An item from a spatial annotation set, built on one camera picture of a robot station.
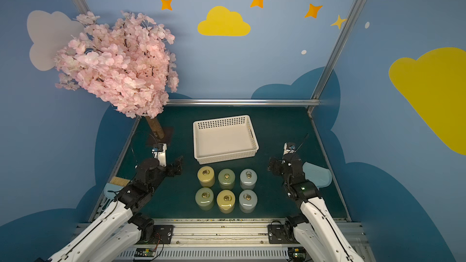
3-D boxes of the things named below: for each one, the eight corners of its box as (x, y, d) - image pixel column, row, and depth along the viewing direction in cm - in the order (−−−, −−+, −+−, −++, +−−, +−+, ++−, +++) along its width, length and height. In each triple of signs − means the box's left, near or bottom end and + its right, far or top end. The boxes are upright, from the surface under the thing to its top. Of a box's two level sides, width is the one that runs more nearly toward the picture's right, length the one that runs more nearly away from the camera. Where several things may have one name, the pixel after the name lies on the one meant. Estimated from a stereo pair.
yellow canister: (216, 213, 81) (215, 209, 74) (218, 195, 86) (216, 189, 79) (235, 213, 81) (235, 209, 74) (235, 195, 86) (235, 189, 79)
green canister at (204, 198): (196, 210, 81) (193, 205, 75) (199, 192, 87) (196, 186, 80) (213, 210, 82) (212, 205, 75) (214, 192, 87) (213, 186, 80)
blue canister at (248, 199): (239, 213, 80) (240, 209, 74) (239, 194, 86) (239, 189, 80) (256, 213, 81) (258, 209, 75) (255, 195, 86) (257, 189, 80)
